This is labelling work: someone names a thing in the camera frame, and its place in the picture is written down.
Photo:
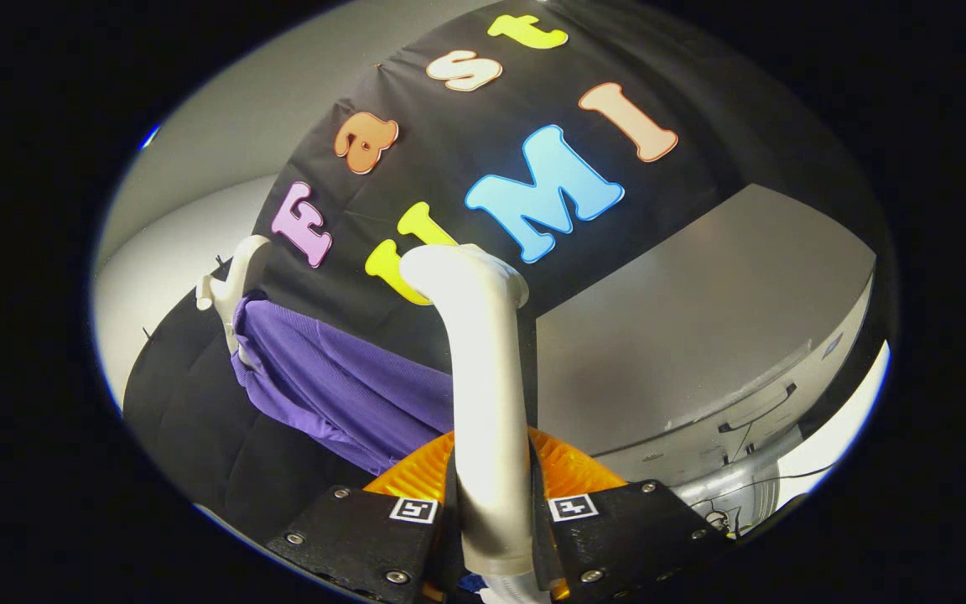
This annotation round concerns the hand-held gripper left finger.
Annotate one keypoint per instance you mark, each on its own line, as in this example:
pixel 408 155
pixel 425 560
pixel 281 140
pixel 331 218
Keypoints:
pixel 357 537

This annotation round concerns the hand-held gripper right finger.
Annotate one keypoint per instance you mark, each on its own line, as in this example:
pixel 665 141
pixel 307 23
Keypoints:
pixel 634 537

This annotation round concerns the cream plastic clothes hanger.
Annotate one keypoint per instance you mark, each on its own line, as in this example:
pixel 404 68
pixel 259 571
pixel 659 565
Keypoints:
pixel 236 285

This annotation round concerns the grey drawer cabinet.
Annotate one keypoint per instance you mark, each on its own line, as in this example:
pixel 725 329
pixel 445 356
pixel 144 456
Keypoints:
pixel 684 319

